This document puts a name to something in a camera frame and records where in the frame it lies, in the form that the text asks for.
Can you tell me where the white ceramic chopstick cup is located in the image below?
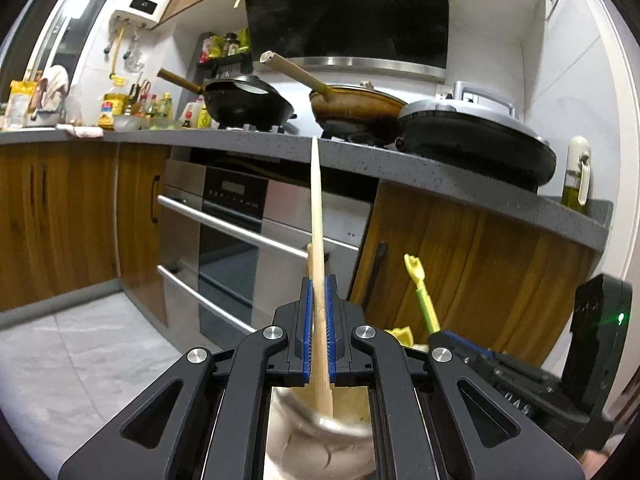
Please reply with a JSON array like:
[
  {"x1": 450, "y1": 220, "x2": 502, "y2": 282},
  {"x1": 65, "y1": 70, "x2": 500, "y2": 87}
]
[{"x1": 264, "y1": 385, "x2": 377, "y2": 480}]

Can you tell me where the black wok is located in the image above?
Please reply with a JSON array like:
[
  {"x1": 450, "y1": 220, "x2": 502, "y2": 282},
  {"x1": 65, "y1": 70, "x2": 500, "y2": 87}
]
[{"x1": 157, "y1": 67, "x2": 296, "y2": 131}]

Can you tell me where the spice rack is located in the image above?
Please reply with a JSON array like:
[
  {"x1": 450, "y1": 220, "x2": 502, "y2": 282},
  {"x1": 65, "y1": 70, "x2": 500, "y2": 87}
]
[{"x1": 196, "y1": 31, "x2": 253, "y2": 83}]

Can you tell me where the row of sauce bottles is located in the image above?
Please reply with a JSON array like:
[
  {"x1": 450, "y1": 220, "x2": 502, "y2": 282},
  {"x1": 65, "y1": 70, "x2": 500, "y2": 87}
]
[{"x1": 127, "y1": 91, "x2": 176, "y2": 120}]

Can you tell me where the green plastic fork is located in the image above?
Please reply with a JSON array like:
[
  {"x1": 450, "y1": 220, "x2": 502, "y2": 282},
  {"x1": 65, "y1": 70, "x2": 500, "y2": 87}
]
[{"x1": 403, "y1": 254, "x2": 441, "y2": 333}]

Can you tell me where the pink dish cloth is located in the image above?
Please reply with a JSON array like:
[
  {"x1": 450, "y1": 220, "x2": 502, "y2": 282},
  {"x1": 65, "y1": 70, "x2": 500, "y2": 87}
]
[{"x1": 56, "y1": 122, "x2": 104, "y2": 139}]

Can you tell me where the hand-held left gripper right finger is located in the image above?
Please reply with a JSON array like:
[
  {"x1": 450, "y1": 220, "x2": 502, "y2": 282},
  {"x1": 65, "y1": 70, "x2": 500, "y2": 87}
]
[{"x1": 325, "y1": 276, "x2": 586, "y2": 480}]

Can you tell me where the olive oil bottle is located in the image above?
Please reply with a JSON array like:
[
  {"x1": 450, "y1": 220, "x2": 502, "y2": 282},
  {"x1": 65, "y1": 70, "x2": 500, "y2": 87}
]
[{"x1": 561, "y1": 135, "x2": 592, "y2": 208}]

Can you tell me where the yellow cooking oil bottle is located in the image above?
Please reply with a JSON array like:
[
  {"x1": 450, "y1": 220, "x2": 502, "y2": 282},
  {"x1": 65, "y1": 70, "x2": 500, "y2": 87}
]
[{"x1": 98, "y1": 92, "x2": 128, "y2": 132}]

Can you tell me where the white cloth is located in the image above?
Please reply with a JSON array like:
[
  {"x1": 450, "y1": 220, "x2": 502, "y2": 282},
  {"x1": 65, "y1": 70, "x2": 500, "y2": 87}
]
[{"x1": 41, "y1": 65, "x2": 71, "y2": 111}]

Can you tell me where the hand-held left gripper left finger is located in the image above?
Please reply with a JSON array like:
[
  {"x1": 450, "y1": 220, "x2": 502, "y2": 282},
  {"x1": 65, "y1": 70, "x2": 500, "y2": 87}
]
[{"x1": 57, "y1": 277, "x2": 315, "y2": 480}]

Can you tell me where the stainless built-in oven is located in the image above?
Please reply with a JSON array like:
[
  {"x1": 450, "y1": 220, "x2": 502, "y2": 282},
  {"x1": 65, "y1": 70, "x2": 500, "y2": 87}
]
[{"x1": 156, "y1": 159, "x2": 377, "y2": 348}]

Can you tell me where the long wooden base cabinet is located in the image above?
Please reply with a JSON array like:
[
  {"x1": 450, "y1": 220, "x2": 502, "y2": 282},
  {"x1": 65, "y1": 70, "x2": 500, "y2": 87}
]
[{"x1": 0, "y1": 142, "x2": 171, "y2": 311}]

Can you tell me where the gas stove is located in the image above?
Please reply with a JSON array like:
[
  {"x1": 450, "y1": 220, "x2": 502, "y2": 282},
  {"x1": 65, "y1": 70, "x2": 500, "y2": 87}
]
[{"x1": 215, "y1": 119, "x2": 401, "y2": 150}]

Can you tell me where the black cabinet handle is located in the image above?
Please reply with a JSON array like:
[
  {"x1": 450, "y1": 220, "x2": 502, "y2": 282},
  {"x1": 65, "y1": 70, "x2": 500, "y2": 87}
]
[{"x1": 362, "y1": 241, "x2": 389, "y2": 311}]

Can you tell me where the yellow plastic object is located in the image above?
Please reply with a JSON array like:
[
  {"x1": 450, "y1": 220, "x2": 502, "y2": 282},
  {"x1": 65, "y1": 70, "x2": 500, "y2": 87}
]
[{"x1": 384, "y1": 326, "x2": 416, "y2": 348}]

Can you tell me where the black electric griddle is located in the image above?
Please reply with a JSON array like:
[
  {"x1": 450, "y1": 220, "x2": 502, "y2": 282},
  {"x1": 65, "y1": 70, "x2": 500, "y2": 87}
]
[{"x1": 395, "y1": 81, "x2": 558, "y2": 193}]

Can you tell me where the black range hood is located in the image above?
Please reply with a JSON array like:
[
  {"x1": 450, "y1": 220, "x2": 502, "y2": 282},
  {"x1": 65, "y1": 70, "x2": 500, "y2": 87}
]
[{"x1": 241, "y1": 0, "x2": 449, "y2": 83}]

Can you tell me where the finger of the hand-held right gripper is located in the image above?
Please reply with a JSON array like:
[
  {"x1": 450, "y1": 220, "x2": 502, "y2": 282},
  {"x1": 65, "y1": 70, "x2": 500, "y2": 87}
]
[{"x1": 439, "y1": 331, "x2": 503, "y2": 373}]

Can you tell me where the yellow gas hose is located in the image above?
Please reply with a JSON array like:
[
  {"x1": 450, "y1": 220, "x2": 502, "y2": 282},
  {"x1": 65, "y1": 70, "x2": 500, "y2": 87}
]
[{"x1": 110, "y1": 25, "x2": 127, "y2": 85}]

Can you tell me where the white plastic jug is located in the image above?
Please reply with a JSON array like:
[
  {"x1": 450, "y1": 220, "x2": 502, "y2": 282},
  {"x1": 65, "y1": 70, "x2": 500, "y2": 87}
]
[{"x1": 181, "y1": 100, "x2": 213, "y2": 130}]

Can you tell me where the window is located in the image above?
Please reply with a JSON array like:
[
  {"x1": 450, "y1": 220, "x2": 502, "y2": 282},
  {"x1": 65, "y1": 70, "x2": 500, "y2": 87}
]
[{"x1": 27, "y1": 0, "x2": 126, "y2": 78}]

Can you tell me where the brown frying pan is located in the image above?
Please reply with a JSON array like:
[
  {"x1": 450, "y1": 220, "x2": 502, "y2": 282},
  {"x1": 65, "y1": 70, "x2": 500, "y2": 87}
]
[{"x1": 260, "y1": 51, "x2": 408, "y2": 142}]

